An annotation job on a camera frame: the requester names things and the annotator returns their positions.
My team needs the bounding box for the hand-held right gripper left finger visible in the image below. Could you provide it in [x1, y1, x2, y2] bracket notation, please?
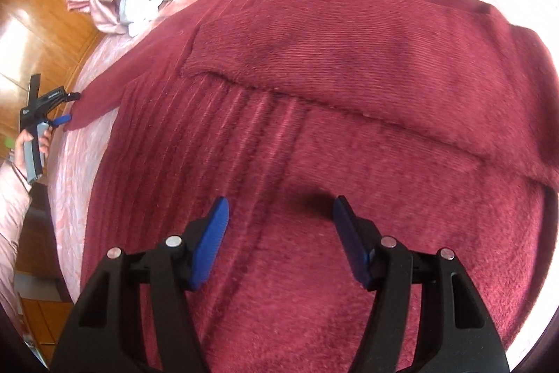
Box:
[51, 196, 230, 373]

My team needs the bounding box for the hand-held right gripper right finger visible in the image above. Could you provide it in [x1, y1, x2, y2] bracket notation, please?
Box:
[331, 195, 511, 373]

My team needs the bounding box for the maroon knit sweater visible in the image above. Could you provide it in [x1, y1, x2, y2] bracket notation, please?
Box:
[63, 0, 559, 373]

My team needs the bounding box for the person's left forearm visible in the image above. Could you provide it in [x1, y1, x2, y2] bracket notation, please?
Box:
[0, 161, 34, 313]

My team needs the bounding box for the person's left hand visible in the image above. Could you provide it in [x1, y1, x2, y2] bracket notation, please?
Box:
[14, 131, 52, 182]

